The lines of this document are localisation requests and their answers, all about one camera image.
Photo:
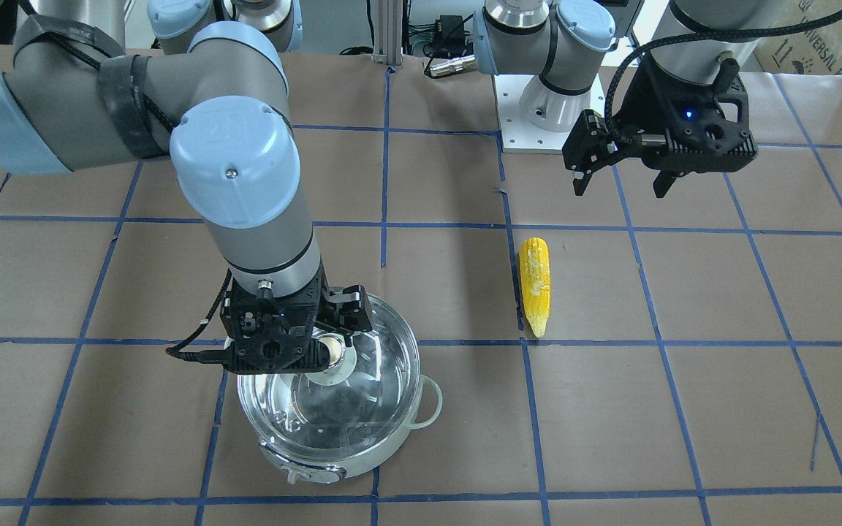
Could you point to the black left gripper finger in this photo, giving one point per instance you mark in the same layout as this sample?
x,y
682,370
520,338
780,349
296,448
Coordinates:
x,y
663,183
591,145

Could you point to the black power adapter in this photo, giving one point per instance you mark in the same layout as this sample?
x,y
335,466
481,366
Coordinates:
x,y
449,31

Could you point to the aluminium frame post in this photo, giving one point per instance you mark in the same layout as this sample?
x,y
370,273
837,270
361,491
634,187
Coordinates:
x,y
388,32

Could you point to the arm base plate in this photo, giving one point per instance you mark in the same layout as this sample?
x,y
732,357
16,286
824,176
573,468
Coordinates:
x,y
535,119

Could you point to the yellow corn cob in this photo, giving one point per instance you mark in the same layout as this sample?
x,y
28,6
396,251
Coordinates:
x,y
535,284

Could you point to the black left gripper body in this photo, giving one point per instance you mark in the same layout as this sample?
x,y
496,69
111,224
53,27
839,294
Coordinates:
x,y
645,104

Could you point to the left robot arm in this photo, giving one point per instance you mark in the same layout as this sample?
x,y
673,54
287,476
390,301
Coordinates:
x,y
564,43

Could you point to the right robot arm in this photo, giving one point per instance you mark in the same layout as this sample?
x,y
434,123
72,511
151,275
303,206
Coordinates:
x,y
215,106

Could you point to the glass pot lid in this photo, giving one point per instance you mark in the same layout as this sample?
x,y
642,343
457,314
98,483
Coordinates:
x,y
351,406

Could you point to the cardboard box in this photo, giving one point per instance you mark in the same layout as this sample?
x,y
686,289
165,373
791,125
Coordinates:
x,y
814,52

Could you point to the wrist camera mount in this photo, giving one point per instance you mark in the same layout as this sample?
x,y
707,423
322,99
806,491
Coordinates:
x,y
705,127
285,355

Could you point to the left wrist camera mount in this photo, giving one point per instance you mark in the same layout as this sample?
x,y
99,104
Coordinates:
x,y
705,127

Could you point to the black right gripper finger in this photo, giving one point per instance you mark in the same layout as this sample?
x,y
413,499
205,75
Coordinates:
x,y
346,311

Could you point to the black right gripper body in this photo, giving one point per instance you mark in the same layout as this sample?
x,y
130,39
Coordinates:
x,y
349,310

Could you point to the silver metal connector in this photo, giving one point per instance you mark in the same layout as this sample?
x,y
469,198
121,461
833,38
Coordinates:
x,y
451,67

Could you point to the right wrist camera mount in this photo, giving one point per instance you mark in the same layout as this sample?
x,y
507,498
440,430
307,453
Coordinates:
x,y
285,355

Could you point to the pale green cooking pot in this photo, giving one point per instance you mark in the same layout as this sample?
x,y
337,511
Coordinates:
x,y
328,469

